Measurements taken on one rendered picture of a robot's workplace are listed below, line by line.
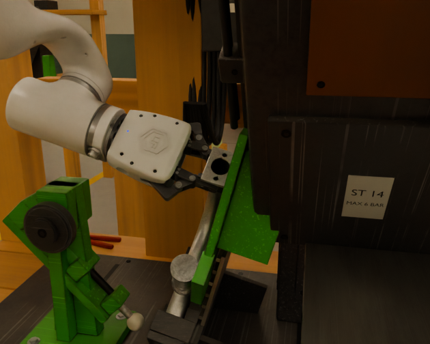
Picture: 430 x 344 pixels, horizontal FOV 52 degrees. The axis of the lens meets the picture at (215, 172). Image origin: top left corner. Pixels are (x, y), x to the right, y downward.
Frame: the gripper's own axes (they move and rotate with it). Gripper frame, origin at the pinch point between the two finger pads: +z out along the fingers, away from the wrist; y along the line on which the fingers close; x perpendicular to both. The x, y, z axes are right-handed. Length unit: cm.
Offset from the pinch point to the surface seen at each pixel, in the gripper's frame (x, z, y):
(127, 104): 29.6, -27.2, 21.9
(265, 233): -5.5, 9.2, -8.2
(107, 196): 305, -104, 80
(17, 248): 50, -42, -14
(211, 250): -3.3, 3.6, -12.0
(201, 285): -2.8, 3.8, -16.5
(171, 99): 18.3, -15.3, 20.2
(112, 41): 839, -430, 620
